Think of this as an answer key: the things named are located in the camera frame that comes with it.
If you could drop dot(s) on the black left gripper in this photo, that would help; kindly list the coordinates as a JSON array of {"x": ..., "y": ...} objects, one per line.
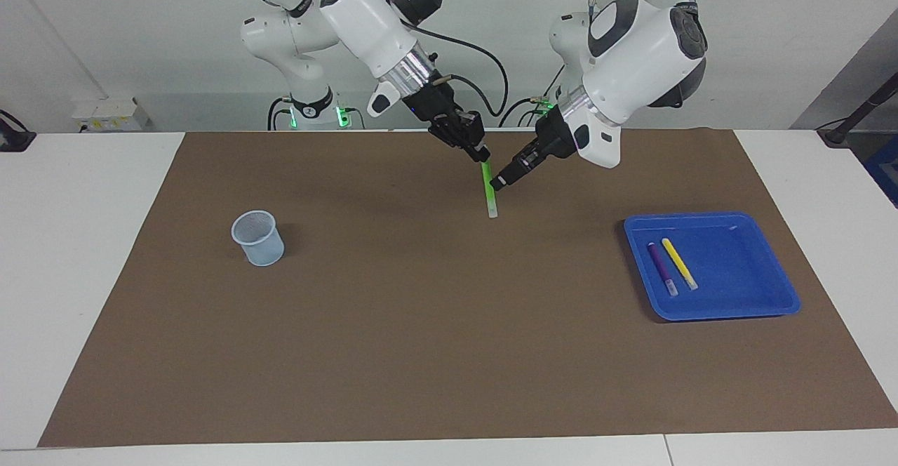
[{"x": 555, "y": 136}]

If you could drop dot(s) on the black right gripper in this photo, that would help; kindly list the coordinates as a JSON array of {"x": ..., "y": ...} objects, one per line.
[{"x": 435, "y": 108}]

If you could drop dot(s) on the green pen white cap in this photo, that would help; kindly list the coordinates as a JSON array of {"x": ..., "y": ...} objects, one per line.
[{"x": 489, "y": 196}]

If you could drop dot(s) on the purple pen white cap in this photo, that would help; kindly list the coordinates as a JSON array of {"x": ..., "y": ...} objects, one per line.
[{"x": 661, "y": 268}]

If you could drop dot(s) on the yellow pen white cap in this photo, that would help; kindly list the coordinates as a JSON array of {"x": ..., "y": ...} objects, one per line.
[{"x": 679, "y": 262}]

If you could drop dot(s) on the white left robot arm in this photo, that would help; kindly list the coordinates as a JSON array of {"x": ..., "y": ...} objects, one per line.
[{"x": 638, "y": 59}]

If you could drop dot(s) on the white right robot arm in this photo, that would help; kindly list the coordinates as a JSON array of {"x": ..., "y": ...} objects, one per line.
[{"x": 365, "y": 17}]

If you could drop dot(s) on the blue plastic tray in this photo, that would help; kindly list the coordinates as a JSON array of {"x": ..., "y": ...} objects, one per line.
[{"x": 744, "y": 276}]

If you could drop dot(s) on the brown table mat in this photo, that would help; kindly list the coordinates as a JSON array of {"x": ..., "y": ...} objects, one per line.
[{"x": 449, "y": 311}]

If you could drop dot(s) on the clear plastic cup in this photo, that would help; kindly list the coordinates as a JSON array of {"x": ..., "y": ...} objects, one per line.
[{"x": 265, "y": 254}]

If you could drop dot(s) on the black stand pole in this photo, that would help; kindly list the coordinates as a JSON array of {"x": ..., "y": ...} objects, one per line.
[{"x": 859, "y": 111}]

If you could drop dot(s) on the white power strip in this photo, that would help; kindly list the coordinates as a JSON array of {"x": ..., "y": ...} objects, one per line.
[{"x": 105, "y": 111}]

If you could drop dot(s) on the blue box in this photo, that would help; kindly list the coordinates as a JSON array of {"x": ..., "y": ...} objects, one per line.
[{"x": 885, "y": 178}]

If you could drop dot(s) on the black clamp mount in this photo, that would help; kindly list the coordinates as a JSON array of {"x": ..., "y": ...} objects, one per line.
[{"x": 14, "y": 136}]

